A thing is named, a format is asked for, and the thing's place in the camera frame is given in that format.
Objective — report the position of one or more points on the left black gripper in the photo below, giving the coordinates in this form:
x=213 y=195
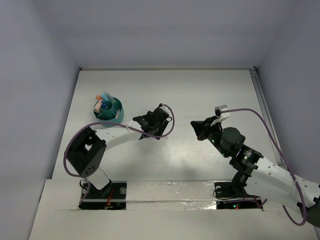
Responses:
x=146 y=121

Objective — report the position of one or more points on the blue cap spray bottle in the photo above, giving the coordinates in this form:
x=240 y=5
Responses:
x=104 y=105

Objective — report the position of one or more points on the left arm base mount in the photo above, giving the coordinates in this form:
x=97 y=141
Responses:
x=110 y=197

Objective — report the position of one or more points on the orange red pen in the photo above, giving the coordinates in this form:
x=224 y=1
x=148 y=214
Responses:
x=118 y=113

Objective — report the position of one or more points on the blue highlighter marker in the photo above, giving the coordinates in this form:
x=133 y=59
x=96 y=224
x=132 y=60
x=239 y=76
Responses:
x=105 y=97

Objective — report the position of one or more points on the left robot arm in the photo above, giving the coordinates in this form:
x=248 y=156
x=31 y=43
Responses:
x=85 y=151

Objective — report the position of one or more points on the metal side rail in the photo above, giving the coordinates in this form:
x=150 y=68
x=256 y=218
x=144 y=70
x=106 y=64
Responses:
x=266 y=115

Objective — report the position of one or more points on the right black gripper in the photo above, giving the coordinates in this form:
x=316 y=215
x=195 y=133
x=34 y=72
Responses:
x=202 y=128

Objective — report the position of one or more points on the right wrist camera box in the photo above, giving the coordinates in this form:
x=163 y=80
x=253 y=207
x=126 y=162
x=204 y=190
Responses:
x=221 y=114

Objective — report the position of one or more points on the white foil front panel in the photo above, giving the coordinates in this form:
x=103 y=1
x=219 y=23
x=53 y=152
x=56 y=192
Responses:
x=170 y=195

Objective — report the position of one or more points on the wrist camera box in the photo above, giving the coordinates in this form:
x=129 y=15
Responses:
x=221 y=114
x=165 y=108

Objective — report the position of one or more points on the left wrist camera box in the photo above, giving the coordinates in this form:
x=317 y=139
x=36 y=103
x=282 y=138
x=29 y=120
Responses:
x=165 y=108

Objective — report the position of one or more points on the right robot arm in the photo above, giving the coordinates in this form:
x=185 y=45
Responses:
x=256 y=175

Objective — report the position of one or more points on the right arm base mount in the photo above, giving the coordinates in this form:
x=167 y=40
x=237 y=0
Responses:
x=232 y=197

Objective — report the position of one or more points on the green round pen holder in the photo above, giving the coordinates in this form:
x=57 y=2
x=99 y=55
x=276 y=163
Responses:
x=108 y=116

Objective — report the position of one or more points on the pink pencil sharpener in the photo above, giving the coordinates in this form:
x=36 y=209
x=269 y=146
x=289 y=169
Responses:
x=97 y=106

